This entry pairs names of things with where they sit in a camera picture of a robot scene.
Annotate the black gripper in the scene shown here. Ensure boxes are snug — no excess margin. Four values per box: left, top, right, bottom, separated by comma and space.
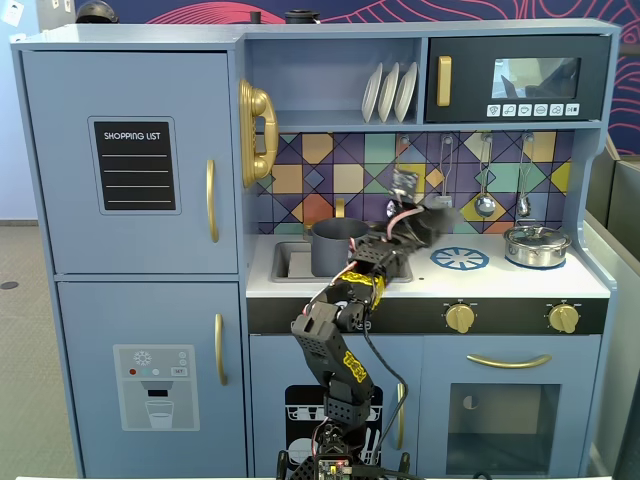
384, 204, 461, 251

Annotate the shiny steel pot lid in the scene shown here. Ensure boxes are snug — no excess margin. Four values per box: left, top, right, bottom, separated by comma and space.
504, 224, 569, 247

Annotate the metal toy ladle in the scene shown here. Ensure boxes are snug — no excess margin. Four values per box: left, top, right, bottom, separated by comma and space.
474, 133, 497, 219

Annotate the metal toy spatula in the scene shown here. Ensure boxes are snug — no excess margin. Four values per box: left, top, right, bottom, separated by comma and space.
429, 133, 457, 209

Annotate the metal toy spoon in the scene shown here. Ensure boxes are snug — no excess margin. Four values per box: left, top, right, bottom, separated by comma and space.
516, 132, 535, 219

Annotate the gold stove knob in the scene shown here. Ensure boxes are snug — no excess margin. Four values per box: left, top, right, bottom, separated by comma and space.
548, 303, 581, 335
444, 303, 476, 335

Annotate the shiny steel cooking pot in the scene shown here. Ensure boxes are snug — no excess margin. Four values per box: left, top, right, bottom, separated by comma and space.
502, 232, 573, 269

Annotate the gray cylindrical pot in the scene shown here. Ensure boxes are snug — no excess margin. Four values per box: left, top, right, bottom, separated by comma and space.
310, 217, 370, 278

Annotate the white toy plate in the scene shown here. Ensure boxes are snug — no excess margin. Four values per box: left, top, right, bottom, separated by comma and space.
393, 61, 419, 123
377, 62, 401, 124
361, 62, 385, 124

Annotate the gray sink basin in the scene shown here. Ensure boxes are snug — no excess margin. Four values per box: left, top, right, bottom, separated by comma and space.
272, 241, 414, 284

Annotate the black toy microwave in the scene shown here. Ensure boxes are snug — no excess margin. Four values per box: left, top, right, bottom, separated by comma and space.
424, 35, 612, 124

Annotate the blue oven door with window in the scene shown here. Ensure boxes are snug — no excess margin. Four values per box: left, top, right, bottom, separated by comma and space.
422, 335, 601, 476

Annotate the gold toy telephone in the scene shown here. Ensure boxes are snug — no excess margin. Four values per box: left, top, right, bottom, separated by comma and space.
238, 78, 279, 189

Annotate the blue dishwasher door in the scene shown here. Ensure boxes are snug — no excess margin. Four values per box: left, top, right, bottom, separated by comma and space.
248, 334, 425, 476

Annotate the black round flat device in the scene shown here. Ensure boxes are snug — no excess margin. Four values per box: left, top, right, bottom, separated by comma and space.
284, 8, 321, 26

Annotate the black shopping list chalkboard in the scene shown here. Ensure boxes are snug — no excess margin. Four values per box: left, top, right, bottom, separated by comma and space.
93, 121, 177, 211

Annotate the blue toy play kitchen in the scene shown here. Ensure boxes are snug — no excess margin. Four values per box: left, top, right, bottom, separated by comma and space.
10, 18, 621, 479

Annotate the blue fridge door with dispenser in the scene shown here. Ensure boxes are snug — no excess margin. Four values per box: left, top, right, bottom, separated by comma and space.
56, 281, 249, 476

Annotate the blue fridge door with chalkboard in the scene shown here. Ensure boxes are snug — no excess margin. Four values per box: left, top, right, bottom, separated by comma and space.
20, 49, 239, 275

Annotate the black dome shaped object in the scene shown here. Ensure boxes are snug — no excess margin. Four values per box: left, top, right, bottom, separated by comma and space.
74, 0, 120, 25

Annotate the small wrist camera board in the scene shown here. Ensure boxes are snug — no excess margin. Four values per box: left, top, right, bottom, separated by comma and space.
391, 168, 419, 199

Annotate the gold microwave handle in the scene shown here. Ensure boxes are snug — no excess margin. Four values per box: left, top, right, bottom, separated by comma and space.
437, 55, 453, 107

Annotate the gold oven handle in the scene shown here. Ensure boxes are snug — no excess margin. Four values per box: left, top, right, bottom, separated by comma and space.
467, 353, 553, 370

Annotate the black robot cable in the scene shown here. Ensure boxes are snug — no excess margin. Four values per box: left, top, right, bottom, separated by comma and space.
362, 327, 409, 469

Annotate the gold dishwasher handle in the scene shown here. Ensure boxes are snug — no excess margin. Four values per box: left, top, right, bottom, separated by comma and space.
396, 383, 407, 451

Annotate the gold curved fridge handle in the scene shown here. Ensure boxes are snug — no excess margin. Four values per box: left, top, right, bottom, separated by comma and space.
206, 159, 220, 244
214, 313, 229, 386

